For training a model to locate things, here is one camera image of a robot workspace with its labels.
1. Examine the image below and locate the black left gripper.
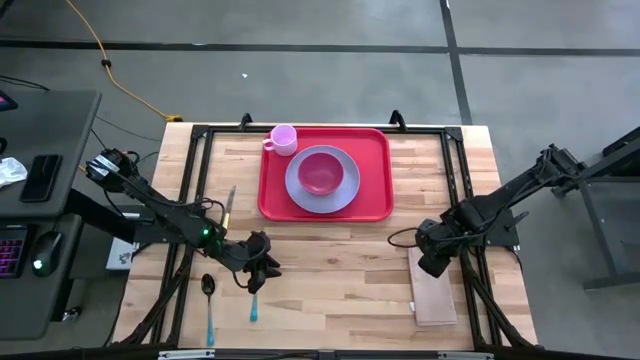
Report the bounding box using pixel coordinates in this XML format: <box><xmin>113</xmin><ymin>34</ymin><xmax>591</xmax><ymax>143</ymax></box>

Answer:
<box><xmin>233</xmin><ymin>230</ymin><xmax>283</xmax><ymax>295</ymax></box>

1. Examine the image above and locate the beige napkin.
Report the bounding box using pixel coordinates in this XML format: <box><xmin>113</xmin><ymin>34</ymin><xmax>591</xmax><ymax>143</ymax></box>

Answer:
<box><xmin>407</xmin><ymin>247</ymin><xmax>459</xmax><ymax>328</ymax></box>

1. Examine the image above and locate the spoon with teal handle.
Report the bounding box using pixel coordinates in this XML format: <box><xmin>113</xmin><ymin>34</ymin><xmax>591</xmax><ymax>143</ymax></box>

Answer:
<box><xmin>200</xmin><ymin>273</ymin><xmax>217</xmax><ymax>348</ymax></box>

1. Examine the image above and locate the knife with cream handle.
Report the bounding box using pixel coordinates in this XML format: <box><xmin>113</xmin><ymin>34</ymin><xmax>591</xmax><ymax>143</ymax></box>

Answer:
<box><xmin>221</xmin><ymin>185</ymin><xmax>237</xmax><ymax>231</ymax></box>

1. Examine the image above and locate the lilac round plate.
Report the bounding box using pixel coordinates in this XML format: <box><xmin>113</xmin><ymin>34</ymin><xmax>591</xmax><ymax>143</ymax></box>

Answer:
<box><xmin>284</xmin><ymin>144</ymin><xmax>361</xmax><ymax>215</ymax></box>

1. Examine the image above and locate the magenta bowl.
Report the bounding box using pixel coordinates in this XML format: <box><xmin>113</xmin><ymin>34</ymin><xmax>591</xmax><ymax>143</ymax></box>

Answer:
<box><xmin>297</xmin><ymin>151</ymin><xmax>346</xmax><ymax>197</ymax></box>

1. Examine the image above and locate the pink mug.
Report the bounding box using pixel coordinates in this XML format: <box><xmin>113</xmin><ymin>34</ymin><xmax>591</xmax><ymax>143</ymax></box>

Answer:
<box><xmin>262</xmin><ymin>123</ymin><xmax>299</xmax><ymax>158</ymax></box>

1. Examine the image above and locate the red plastic tray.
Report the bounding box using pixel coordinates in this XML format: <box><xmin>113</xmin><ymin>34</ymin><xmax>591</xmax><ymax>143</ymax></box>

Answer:
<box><xmin>257</xmin><ymin>126</ymin><xmax>395</xmax><ymax>223</ymax></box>

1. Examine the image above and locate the white printed box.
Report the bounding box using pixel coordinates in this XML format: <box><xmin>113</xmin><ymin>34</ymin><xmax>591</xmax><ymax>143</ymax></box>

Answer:
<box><xmin>105</xmin><ymin>236</ymin><xmax>139</xmax><ymax>272</ymax></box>

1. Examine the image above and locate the black computer mouse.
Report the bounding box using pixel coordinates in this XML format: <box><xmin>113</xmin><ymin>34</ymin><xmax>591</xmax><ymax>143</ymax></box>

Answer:
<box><xmin>30</xmin><ymin>231</ymin><xmax>64</xmax><ymax>278</ymax></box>

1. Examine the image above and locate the black smartphone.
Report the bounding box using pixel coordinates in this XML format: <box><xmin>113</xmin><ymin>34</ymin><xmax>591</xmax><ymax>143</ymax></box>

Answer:
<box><xmin>19</xmin><ymin>153</ymin><xmax>63</xmax><ymax>204</ymax></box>

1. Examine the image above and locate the backlit keyboard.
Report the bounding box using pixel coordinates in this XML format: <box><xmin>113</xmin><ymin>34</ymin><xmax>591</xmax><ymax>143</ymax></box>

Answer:
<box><xmin>0</xmin><ymin>224</ymin><xmax>29</xmax><ymax>280</ymax></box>

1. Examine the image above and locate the grey computer desk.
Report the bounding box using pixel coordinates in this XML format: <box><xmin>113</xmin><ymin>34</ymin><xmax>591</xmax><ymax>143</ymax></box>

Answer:
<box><xmin>0</xmin><ymin>89</ymin><xmax>104</xmax><ymax>342</ymax></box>

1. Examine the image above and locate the white crumpled tissue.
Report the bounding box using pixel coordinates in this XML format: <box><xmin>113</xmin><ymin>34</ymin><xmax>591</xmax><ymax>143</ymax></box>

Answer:
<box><xmin>0</xmin><ymin>157</ymin><xmax>29</xmax><ymax>189</ymax></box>

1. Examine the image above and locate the dark device with pink light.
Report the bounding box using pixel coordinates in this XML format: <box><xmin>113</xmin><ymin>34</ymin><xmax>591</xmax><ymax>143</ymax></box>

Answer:
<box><xmin>0</xmin><ymin>89</ymin><xmax>20</xmax><ymax>113</ymax></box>

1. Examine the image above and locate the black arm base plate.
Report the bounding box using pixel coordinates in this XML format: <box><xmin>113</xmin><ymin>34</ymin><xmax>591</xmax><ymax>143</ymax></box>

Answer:
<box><xmin>448</xmin><ymin>207</ymin><xmax>521</xmax><ymax>248</ymax></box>
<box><xmin>133</xmin><ymin>204</ymin><xmax>207</xmax><ymax>246</ymax></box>

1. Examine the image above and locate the silver metal bracket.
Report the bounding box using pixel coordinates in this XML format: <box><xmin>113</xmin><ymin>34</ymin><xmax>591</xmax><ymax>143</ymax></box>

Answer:
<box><xmin>157</xmin><ymin>349</ymin><xmax>216</xmax><ymax>360</ymax></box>
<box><xmin>437</xmin><ymin>351</ymin><xmax>495</xmax><ymax>360</ymax></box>

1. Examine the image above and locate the black aluminium table frame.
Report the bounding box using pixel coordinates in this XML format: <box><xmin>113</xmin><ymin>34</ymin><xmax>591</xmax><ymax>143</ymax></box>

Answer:
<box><xmin>110</xmin><ymin>123</ymin><xmax>540</xmax><ymax>360</ymax></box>

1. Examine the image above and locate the grey metal table frame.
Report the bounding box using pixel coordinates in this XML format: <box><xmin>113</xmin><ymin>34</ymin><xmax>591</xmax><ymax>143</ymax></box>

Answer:
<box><xmin>551</xmin><ymin>127</ymin><xmax>640</xmax><ymax>292</ymax></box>

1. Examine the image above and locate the yellow extension cable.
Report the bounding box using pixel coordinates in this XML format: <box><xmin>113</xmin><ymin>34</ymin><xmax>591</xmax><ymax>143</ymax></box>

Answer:
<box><xmin>63</xmin><ymin>0</ymin><xmax>184</xmax><ymax>124</ymax></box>

